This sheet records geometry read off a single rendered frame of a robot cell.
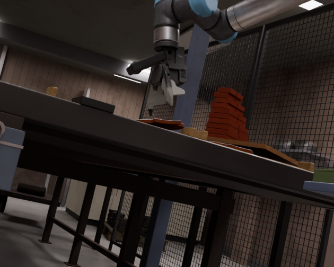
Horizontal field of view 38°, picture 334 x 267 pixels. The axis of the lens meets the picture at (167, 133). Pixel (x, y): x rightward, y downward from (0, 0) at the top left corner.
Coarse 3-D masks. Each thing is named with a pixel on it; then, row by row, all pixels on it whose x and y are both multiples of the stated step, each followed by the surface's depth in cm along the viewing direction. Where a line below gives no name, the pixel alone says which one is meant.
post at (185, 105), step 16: (192, 32) 352; (192, 48) 345; (192, 64) 341; (192, 80) 341; (192, 96) 341; (176, 112) 342; (192, 112) 341; (160, 208) 330; (160, 224) 330; (160, 240) 330; (144, 256) 329; (160, 256) 330
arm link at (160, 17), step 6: (156, 0) 143; (162, 0) 141; (168, 0) 141; (156, 6) 142; (162, 6) 141; (168, 6) 139; (156, 12) 142; (162, 12) 141; (168, 12) 140; (156, 18) 142; (162, 18) 141; (168, 18) 140; (174, 18) 140; (156, 24) 141; (162, 24) 140; (168, 24) 140; (174, 24) 141
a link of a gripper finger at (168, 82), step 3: (165, 66) 137; (162, 69) 137; (165, 69) 136; (162, 72) 137; (165, 72) 135; (168, 72) 136; (162, 75) 137; (165, 75) 135; (168, 75) 136; (162, 78) 137; (165, 78) 135; (168, 78) 134; (165, 81) 135; (168, 81) 134; (168, 84) 134
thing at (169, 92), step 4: (164, 80) 135; (164, 84) 135; (172, 84) 136; (164, 88) 135; (168, 88) 133; (172, 88) 135; (176, 88) 136; (180, 88) 136; (164, 92) 135; (168, 92) 133; (172, 92) 133; (176, 92) 135; (180, 92) 135; (184, 92) 136; (168, 96) 133; (172, 96) 133; (168, 100) 133; (172, 100) 133; (172, 104) 132
